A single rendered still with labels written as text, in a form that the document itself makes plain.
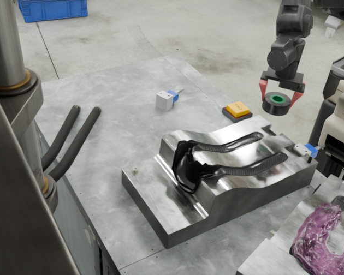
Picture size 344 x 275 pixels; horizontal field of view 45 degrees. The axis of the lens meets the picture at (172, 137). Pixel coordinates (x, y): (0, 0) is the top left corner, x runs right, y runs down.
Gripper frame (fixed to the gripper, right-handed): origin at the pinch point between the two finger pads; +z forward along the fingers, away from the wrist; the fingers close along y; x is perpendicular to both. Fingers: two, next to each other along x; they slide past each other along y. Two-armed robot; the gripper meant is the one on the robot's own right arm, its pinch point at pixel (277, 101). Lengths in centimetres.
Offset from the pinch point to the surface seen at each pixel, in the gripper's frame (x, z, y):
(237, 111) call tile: 14.5, 16.2, -12.1
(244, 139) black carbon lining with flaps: -6.6, 11.9, -6.1
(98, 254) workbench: -44, 39, -37
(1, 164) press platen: -99, -53, -11
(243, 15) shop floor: 321, 97, -54
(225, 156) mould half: -18.1, 10.9, -9.6
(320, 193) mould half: -18.2, 14.3, 17.9
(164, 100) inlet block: 8.8, 15.7, -37.4
